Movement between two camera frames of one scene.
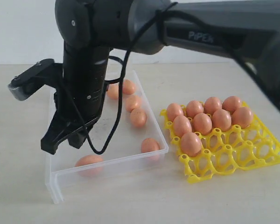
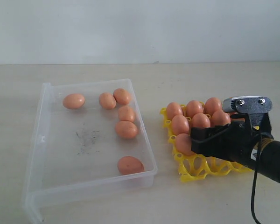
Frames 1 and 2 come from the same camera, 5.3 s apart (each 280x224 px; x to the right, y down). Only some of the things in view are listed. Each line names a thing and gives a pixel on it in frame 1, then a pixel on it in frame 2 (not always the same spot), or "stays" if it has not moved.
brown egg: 138,117 → 126,129
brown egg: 211,104 stays
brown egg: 113,91 → 107,101
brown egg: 221,119 stays
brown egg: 128,87 → 121,96
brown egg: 194,107 stays
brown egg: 149,144 → 129,164
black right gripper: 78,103 → 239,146
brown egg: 173,110 stays
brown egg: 202,123 stays
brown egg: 133,101 → 126,113
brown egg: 181,126 stays
